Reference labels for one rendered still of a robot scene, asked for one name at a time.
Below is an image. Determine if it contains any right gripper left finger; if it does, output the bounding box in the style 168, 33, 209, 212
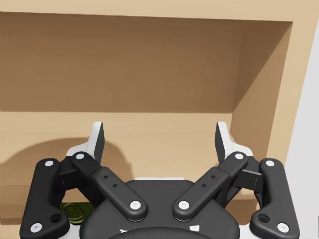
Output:
19, 121, 148, 239

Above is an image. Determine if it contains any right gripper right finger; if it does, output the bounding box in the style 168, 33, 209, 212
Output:
171, 121, 301, 239

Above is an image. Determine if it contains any green and blue rectangular can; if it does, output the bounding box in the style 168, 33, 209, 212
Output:
59, 202, 94, 225

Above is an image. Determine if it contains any pale wooden shelf unit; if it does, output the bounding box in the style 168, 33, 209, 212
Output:
0, 0, 319, 227

